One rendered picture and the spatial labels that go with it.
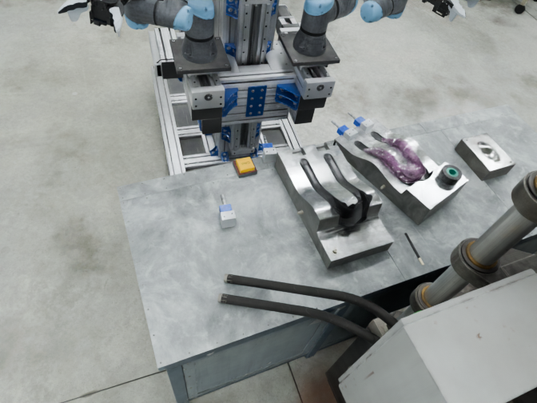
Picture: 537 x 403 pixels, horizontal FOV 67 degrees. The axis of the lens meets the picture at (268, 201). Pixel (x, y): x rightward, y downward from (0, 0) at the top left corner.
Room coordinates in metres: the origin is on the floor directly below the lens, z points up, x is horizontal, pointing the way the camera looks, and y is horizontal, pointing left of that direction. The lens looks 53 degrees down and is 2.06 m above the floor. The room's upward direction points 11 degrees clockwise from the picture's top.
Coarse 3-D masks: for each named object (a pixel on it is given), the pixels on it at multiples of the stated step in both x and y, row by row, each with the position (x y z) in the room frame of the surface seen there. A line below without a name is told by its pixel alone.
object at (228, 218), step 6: (222, 198) 0.90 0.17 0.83; (228, 204) 0.88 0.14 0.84; (222, 210) 0.84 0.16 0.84; (228, 210) 0.85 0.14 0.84; (222, 216) 0.81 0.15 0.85; (228, 216) 0.81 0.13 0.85; (234, 216) 0.82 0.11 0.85; (222, 222) 0.79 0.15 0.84; (228, 222) 0.80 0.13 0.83; (234, 222) 0.81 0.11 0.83
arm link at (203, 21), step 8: (192, 0) 1.45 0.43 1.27; (200, 0) 1.47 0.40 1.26; (208, 0) 1.49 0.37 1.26; (192, 8) 1.42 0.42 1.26; (200, 8) 1.42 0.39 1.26; (208, 8) 1.44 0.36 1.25; (200, 16) 1.42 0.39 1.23; (208, 16) 1.44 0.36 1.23; (192, 24) 1.42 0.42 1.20; (200, 24) 1.42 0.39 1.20; (208, 24) 1.44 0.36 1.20; (192, 32) 1.42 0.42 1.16; (200, 32) 1.42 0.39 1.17; (208, 32) 1.44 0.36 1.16
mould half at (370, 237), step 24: (336, 144) 1.25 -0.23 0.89; (288, 168) 1.07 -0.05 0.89; (312, 168) 1.09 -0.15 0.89; (288, 192) 1.01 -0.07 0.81; (312, 192) 0.97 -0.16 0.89; (336, 192) 0.98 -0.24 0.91; (312, 216) 0.86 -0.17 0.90; (336, 216) 0.86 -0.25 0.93; (312, 240) 0.82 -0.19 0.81; (336, 240) 0.80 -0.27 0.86; (360, 240) 0.82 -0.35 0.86; (384, 240) 0.84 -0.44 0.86; (336, 264) 0.73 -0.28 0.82
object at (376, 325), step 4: (468, 284) 0.78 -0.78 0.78; (464, 288) 0.76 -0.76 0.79; (468, 288) 0.76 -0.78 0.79; (472, 288) 0.76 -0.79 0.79; (476, 288) 0.77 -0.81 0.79; (464, 292) 0.74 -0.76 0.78; (468, 292) 0.74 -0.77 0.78; (404, 308) 0.63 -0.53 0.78; (392, 312) 0.61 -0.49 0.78; (372, 320) 0.57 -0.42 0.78; (376, 320) 0.57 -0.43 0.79; (380, 320) 0.57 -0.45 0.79; (368, 324) 0.57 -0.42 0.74; (372, 324) 0.56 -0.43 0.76; (376, 324) 0.55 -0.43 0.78; (380, 324) 0.56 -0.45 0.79; (372, 328) 0.55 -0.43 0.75; (376, 328) 0.54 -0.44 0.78; (380, 328) 0.54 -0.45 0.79; (372, 332) 0.54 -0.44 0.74; (376, 332) 0.54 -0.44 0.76; (380, 332) 0.53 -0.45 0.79; (384, 332) 0.53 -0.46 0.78; (380, 336) 0.52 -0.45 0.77
